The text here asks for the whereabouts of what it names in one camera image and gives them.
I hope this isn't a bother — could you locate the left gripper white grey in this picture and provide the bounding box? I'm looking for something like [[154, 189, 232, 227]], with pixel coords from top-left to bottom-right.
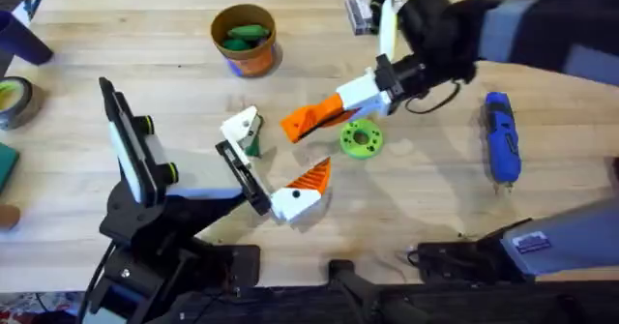
[[159, 104, 333, 224]]

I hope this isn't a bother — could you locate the dark green toy vegetable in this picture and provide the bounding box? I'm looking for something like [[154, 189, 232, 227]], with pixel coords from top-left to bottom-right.
[[243, 114, 266, 159]]

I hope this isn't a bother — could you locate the blue electric screwdriver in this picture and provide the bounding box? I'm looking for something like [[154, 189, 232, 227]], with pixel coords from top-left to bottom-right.
[[483, 91, 523, 188]]

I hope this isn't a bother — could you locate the green disc with holes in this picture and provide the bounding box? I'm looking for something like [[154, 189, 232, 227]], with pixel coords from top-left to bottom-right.
[[339, 118, 385, 161]]

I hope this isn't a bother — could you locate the right wrist upright flat plate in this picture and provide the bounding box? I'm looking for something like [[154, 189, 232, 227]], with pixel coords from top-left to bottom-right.
[[377, 0, 403, 63]]

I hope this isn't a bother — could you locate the wrist upright flat plate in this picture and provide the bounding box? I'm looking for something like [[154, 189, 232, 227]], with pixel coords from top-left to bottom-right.
[[377, 0, 403, 63], [98, 76, 181, 207]]

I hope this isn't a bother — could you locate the clear plastic box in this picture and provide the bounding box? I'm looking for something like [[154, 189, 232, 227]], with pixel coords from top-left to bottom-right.
[[344, 0, 377, 37]]

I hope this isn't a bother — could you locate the orange tub with green toys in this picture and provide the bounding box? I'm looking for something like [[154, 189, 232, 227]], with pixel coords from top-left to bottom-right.
[[210, 3, 280, 79]]

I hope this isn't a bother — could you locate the left wrist upright flat plate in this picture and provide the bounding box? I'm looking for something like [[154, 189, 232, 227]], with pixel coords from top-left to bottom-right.
[[98, 76, 181, 207]]

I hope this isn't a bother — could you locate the grey tape roll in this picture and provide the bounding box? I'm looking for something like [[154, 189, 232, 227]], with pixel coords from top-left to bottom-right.
[[0, 75, 36, 132]]

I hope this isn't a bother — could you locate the green board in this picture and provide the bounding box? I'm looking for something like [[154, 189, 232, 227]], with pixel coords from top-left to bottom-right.
[[0, 141, 21, 195]]

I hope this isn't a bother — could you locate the brown round object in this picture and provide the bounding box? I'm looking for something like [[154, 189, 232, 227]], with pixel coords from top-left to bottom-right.
[[0, 203, 22, 231]]

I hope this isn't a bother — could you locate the purple cylinder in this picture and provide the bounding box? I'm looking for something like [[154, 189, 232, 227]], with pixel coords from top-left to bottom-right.
[[0, 9, 55, 67]]

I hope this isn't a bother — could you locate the white printed paper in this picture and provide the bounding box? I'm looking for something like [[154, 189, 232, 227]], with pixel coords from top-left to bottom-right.
[[11, 0, 67, 26]]

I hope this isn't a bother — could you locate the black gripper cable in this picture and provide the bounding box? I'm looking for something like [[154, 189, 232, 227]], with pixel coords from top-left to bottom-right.
[[404, 79, 462, 116]]

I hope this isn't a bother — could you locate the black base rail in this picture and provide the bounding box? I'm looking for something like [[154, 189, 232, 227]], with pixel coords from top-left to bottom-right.
[[159, 259, 619, 324]]

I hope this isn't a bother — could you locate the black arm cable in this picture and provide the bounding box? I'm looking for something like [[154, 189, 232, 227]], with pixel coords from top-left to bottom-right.
[[75, 240, 118, 324]]

